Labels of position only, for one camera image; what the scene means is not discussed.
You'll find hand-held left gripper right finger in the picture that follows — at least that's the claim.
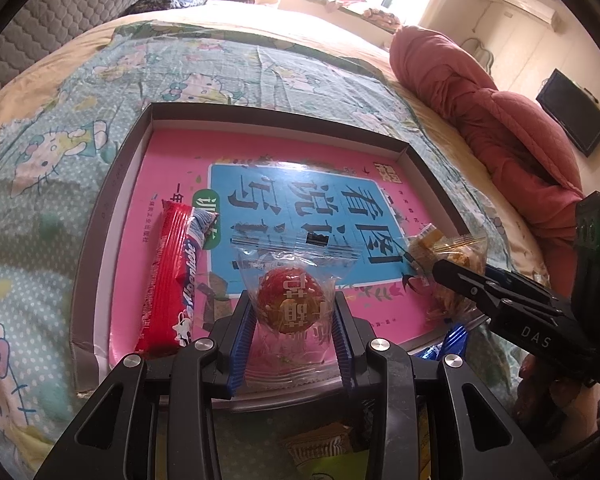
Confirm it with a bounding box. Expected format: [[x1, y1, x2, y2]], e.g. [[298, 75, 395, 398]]
[[331, 292, 553, 480]]

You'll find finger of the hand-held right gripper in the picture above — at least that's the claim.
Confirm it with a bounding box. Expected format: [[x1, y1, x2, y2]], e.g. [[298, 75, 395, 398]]
[[482, 265, 562, 305], [431, 258, 511, 320]]

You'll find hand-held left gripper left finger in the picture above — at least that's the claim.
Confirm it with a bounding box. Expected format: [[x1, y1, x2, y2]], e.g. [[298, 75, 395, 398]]
[[32, 290, 258, 480]]

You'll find clear fried snack packet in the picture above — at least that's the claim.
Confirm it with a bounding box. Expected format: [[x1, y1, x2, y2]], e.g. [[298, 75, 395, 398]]
[[427, 236, 489, 322]]

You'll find blue cookie packet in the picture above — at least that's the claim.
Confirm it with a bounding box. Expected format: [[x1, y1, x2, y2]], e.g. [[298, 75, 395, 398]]
[[415, 325, 469, 361]]

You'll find clear packet with red ball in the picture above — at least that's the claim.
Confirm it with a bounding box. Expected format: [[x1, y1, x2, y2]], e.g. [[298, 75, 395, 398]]
[[230, 235, 361, 401]]

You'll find long red snack packet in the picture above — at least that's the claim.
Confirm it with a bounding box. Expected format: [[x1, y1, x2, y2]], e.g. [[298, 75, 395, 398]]
[[134, 199, 220, 358]]

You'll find green snack packet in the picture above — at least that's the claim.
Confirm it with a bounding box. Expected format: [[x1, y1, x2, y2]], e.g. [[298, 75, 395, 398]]
[[310, 452, 376, 480]]

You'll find pink-bottomed cardboard box tray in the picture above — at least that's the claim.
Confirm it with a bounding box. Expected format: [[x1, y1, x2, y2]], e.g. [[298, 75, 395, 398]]
[[70, 102, 488, 413]]

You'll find brown striped snack packet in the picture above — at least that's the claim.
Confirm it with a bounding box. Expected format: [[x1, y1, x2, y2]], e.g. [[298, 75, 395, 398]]
[[282, 422, 363, 468]]

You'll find pink quilt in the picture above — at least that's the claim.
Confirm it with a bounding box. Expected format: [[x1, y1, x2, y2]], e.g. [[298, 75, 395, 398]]
[[389, 25, 588, 256]]

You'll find black television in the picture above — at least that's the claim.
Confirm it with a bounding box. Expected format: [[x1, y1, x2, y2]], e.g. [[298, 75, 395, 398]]
[[536, 67, 600, 158]]

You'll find pink and blue book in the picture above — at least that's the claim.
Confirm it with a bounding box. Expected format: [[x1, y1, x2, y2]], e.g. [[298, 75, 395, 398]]
[[107, 127, 476, 393]]

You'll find cartoon cat printed blanket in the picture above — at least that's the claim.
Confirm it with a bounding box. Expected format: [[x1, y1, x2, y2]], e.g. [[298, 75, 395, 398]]
[[0, 20, 521, 480]]

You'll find white air conditioner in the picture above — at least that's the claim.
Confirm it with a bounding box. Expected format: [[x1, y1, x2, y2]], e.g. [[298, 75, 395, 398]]
[[497, 0, 563, 28]]

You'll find beige bed sheet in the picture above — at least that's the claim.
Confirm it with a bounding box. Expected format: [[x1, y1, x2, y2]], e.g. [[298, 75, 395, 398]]
[[0, 0, 553, 301]]

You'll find dark patterned cloth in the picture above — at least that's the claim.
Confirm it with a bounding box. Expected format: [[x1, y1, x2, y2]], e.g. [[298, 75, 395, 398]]
[[122, 0, 208, 17]]

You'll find grey quilted headboard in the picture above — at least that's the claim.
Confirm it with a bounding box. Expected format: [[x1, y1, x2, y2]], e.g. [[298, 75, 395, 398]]
[[0, 0, 173, 106]]

